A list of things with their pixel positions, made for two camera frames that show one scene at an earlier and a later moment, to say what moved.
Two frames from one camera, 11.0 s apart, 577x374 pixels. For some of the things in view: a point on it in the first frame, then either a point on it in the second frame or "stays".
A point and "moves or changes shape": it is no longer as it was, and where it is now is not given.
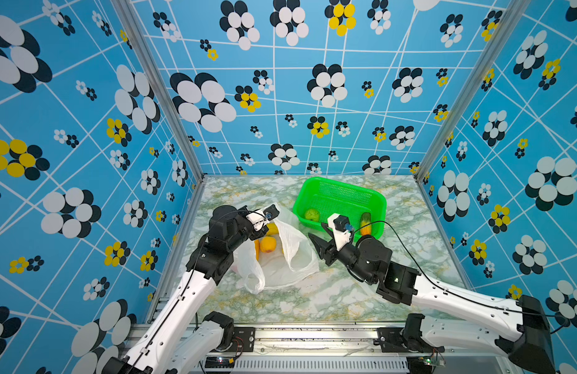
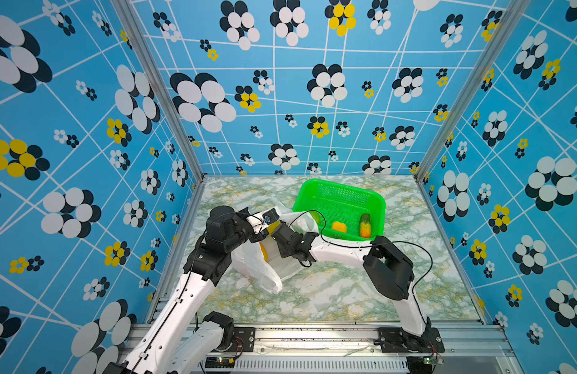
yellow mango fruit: (273, 229) stays
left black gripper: (240, 214) stays
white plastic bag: (292, 259) moves or changes shape
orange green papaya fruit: (366, 219) stays
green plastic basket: (316, 199) stays
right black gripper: (327, 251) to (283, 254)
